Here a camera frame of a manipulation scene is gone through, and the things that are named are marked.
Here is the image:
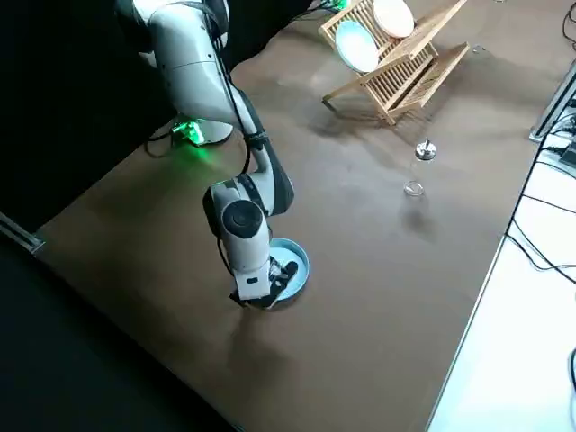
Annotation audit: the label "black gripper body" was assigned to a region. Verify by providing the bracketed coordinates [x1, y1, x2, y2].
[229, 292, 283, 311]

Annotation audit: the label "blue round plate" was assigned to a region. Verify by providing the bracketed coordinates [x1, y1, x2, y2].
[334, 20, 382, 74]
[265, 237, 311, 311]

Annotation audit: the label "pale round plate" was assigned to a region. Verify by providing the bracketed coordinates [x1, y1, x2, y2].
[372, 0, 416, 40]

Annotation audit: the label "wooden dish rack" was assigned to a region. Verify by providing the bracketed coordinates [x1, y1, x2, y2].
[318, 0, 472, 127]

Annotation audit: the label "clear bottle silver cap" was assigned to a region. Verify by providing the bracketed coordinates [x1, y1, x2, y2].
[403, 137, 438, 198]

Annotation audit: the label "black base cables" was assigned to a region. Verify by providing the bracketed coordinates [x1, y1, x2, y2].
[143, 123, 181, 159]

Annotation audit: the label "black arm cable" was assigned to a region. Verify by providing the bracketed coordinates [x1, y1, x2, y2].
[197, 0, 274, 181]

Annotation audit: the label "black desk cable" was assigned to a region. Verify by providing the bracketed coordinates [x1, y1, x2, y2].
[506, 130, 576, 285]

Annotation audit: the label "aluminium frame rail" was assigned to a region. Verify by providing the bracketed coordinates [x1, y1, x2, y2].
[0, 210, 47, 256]

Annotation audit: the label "aluminium frame post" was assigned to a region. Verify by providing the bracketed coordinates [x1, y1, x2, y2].
[529, 58, 576, 144]

